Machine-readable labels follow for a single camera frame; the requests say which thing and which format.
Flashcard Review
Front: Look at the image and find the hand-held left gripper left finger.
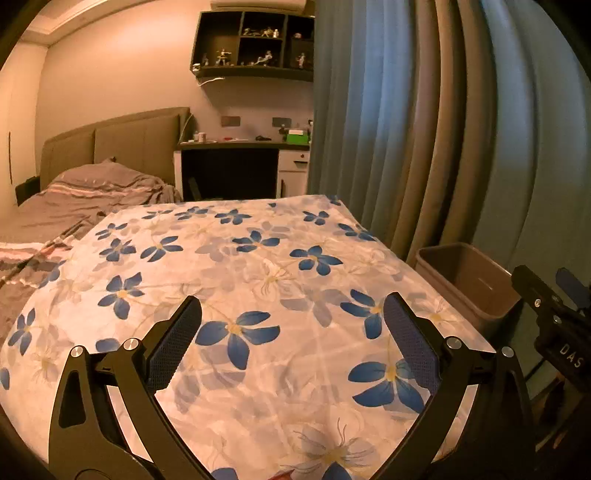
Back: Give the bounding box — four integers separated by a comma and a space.
48, 295, 204, 480

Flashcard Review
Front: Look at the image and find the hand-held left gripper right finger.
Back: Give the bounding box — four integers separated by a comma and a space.
383, 292, 543, 480

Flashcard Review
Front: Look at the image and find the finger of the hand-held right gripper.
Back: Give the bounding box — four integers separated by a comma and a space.
512, 265, 555, 317
555, 268, 591, 321

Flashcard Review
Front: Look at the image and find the blue floral blanket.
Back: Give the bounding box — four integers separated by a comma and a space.
0, 194, 497, 480

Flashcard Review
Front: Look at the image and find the grey striped duvet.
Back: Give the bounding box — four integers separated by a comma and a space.
0, 161, 183, 342

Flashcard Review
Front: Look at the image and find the blue grey curtain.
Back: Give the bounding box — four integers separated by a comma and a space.
307, 0, 591, 315

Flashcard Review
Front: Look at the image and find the dark top white desk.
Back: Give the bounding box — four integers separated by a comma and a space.
173, 141, 310, 201

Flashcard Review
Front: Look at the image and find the padded brown headboard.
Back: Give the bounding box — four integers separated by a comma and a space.
39, 107, 191, 192

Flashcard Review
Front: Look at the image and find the dark nightstand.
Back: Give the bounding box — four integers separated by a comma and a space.
15, 176, 42, 206

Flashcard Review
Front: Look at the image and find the white wardrobe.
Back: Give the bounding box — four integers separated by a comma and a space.
0, 46, 47, 232

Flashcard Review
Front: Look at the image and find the group of small figurines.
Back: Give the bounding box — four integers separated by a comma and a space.
198, 25, 310, 70

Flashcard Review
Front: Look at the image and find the dark wall shelf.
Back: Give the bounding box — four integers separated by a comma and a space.
190, 10, 315, 83

